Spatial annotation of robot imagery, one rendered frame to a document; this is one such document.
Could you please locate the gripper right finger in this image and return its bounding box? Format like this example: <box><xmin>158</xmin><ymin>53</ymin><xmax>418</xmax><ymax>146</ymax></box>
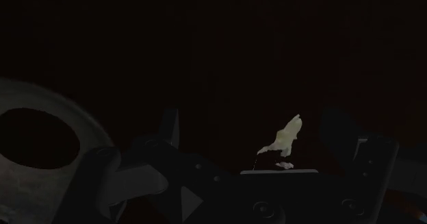
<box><xmin>319</xmin><ymin>108</ymin><xmax>400</xmax><ymax>224</ymax></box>

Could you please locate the pale yellowish lump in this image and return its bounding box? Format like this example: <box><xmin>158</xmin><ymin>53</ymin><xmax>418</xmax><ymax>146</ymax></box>
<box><xmin>256</xmin><ymin>113</ymin><xmax>303</xmax><ymax>171</ymax></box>

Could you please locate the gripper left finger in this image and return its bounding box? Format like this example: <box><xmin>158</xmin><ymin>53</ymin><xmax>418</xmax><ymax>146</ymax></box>
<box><xmin>55</xmin><ymin>108</ymin><xmax>236</xmax><ymax>224</ymax></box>

